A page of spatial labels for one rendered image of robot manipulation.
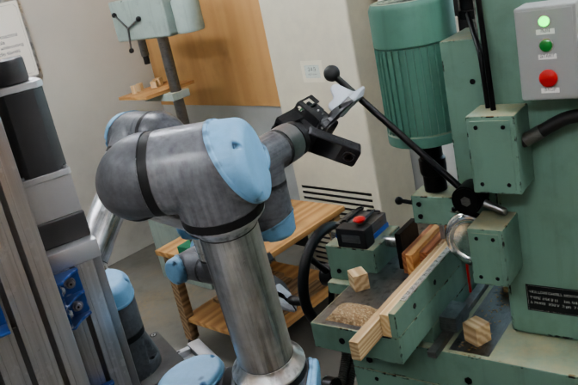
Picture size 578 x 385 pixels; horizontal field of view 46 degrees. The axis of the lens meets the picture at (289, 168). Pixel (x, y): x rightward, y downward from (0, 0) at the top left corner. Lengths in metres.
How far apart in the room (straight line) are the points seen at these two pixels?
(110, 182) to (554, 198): 0.84
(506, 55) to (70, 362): 0.92
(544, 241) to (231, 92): 2.85
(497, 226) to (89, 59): 3.36
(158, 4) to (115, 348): 2.49
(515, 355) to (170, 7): 2.60
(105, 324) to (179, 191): 0.46
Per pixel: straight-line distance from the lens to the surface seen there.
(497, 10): 1.31
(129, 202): 0.90
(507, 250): 1.37
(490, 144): 1.29
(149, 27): 3.67
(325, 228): 1.80
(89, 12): 4.41
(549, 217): 1.40
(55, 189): 1.21
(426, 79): 1.44
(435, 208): 1.57
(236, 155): 0.85
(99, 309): 1.26
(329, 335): 1.48
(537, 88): 1.25
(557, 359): 1.48
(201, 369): 1.15
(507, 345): 1.52
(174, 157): 0.87
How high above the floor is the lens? 1.64
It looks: 17 degrees down
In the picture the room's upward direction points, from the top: 12 degrees counter-clockwise
